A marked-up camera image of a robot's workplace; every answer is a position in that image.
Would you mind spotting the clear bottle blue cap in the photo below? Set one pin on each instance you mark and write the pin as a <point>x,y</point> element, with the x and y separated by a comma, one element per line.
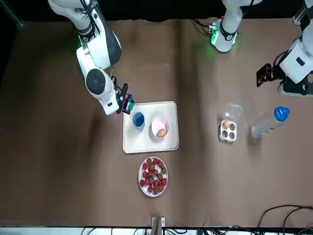
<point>266,126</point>

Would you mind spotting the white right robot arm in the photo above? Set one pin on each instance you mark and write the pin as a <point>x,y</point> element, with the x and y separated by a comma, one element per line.
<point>102,49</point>

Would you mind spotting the pink bowl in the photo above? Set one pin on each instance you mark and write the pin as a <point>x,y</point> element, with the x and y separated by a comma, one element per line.
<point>156,122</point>

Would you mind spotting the blue white milk carton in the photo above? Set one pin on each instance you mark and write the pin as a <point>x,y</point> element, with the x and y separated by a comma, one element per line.
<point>129,99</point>

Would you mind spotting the white plate of strawberries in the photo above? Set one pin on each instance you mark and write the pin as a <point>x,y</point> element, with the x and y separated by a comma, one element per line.
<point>153,193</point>

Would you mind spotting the aluminium frame post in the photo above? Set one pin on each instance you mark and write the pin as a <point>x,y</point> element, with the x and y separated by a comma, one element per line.
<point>300,12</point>
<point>157,226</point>
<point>14,14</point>

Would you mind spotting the brown egg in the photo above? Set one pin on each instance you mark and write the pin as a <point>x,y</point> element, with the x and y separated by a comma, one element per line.
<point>226,124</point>
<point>161,133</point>

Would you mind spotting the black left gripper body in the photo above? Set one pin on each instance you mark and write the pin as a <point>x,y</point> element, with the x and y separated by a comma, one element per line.
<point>277,68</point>

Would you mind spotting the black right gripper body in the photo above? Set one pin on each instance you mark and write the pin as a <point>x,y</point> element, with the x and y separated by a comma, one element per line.
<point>121,99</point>

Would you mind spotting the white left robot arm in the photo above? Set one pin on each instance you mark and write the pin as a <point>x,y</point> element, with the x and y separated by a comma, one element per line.
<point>230,29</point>

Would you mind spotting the blue cup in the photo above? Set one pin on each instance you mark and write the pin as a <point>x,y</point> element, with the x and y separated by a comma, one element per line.
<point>138,120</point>

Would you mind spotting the white rectangular tray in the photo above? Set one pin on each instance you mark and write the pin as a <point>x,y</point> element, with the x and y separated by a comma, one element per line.
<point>149,145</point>

